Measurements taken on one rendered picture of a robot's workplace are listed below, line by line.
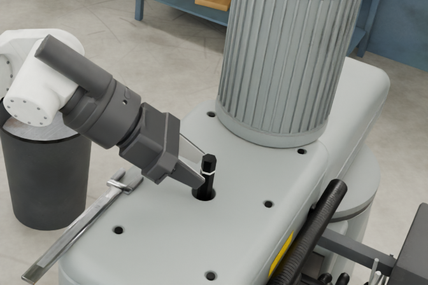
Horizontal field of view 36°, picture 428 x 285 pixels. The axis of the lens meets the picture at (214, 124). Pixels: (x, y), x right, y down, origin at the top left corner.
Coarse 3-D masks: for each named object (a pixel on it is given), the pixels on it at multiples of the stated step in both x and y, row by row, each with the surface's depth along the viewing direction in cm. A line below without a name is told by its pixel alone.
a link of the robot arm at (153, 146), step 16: (112, 96) 87; (128, 96) 88; (112, 112) 86; (128, 112) 87; (144, 112) 91; (160, 112) 95; (96, 128) 87; (112, 128) 87; (128, 128) 87; (144, 128) 89; (160, 128) 92; (176, 128) 95; (112, 144) 89; (128, 144) 89; (144, 144) 89; (160, 144) 90; (176, 144) 92; (128, 160) 90; (144, 160) 90; (160, 160) 89; (176, 160) 90; (160, 176) 90
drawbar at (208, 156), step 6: (204, 156) 96; (210, 156) 96; (204, 162) 95; (210, 162) 95; (216, 162) 96; (204, 168) 96; (210, 168) 95; (204, 174) 96; (210, 180) 97; (204, 186) 98; (210, 186) 98; (198, 192) 99; (204, 192) 98; (210, 192) 99; (198, 198) 99; (204, 198) 99; (210, 198) 100
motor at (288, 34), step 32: (256, 0) 98; (288, 0) 95; (320, 0) 95; (352, 0) 98; (256, 32) 100; (288, 32) 98; (320, 32) 98; (224, 64) 109; (256, 64) 103; (288, 64) 101; (320, 64) 102; (224, 96) 111; (256, 96) 105; (288, 96) 104; (320, 96) 107; (256, 128) 109; (288, 128) 108; (320, 128) 112
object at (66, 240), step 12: (120, 168) 101; (108, 180) 98; (132, 180) 99; (108, 192) 96; (120, 192) 96; (96, 204) 94; (108, 204) 94; (84, 216) 92; (96, 216) 92; (72, 228) 89; (84, 228) 90; (60, 240) 87; (72, 240) 88; (48, 252) 86; (60, 252) 86; (36, 264) 84; (48, 264) 84; (24, 276) 82; (36, 276) 82
